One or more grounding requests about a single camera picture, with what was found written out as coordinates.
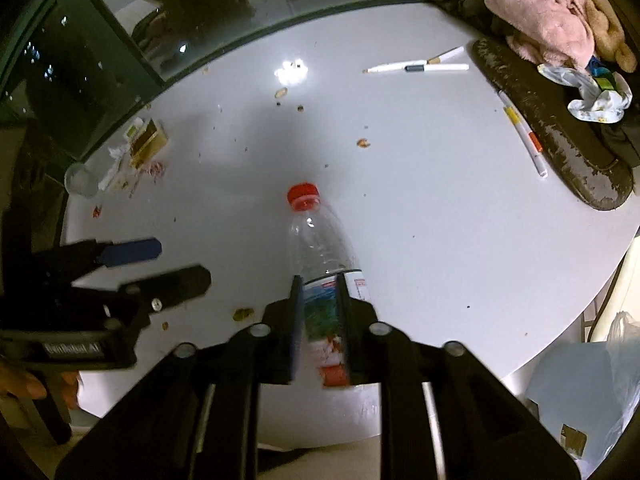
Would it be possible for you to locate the small white green tube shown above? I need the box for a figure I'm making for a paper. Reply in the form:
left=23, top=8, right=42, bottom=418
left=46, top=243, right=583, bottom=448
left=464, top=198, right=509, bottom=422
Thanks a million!
left=124, top=117, right=144, bottom=143

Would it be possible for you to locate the white pen with dark band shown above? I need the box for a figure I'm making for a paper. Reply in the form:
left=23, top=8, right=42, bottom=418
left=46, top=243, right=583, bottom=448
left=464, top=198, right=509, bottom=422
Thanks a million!
left=362, top=63, right=470, bottom=74

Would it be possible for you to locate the white plastic trash bag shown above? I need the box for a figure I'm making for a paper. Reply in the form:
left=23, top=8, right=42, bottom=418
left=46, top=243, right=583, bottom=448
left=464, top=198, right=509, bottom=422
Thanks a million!
left=598, top=311, right=639, bottom=463

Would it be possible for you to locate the white colourful crumpled wrapper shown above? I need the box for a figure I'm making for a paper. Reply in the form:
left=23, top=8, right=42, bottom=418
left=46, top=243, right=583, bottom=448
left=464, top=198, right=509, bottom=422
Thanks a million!
left=537, top=64, right=634, bottom=125

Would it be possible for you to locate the pink towel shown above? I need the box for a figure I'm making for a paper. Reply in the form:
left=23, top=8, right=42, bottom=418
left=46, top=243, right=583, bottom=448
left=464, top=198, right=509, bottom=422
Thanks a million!
left=484, top=0, right=596, bottom=72

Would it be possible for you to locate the clear plastic bag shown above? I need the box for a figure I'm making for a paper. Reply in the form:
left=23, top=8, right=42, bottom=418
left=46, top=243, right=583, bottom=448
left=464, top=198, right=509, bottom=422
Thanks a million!
left=64, top=162, right=99, bottom=198

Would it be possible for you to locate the worn black wrist rest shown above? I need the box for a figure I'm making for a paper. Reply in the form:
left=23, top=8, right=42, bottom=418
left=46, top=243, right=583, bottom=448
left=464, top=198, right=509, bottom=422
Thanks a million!
left=471, top=38, right=634, bottom=211

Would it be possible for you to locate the red white twine bundle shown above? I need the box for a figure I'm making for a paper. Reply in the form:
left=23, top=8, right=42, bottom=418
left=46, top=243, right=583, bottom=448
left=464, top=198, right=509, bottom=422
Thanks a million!
left=129, top=160, right=166, bottom=197

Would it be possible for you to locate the gold cardboard box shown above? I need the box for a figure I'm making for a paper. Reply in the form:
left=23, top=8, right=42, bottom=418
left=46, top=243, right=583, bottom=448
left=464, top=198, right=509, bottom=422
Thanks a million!
left=130, top=119, right=168, bottom=169

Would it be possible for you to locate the clear plastic water bottle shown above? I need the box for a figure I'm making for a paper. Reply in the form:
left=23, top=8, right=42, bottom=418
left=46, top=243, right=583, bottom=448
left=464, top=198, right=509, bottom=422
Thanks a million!
left=286, top=182, right=366, bottom=388

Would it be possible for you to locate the short white stick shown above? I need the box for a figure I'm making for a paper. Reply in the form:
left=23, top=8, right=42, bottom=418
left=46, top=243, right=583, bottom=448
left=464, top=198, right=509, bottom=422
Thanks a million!
left=427, top=46, right=464, bottom=64

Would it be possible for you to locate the crumpled white paper scrap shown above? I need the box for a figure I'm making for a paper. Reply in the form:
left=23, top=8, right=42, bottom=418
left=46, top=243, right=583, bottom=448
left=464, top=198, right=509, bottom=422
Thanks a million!
left=98, top=144, right=130, bottom=192

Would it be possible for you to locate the tan plush fabric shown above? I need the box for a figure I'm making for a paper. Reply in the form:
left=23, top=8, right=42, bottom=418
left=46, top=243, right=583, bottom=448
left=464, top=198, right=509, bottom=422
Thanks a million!
left=585, top=0, right=638, bottom=74

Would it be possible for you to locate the white yellow red marker pen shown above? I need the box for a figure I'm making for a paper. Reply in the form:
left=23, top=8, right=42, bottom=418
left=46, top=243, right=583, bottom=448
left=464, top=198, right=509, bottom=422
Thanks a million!
left=498, top=90, right=548, bottom=179

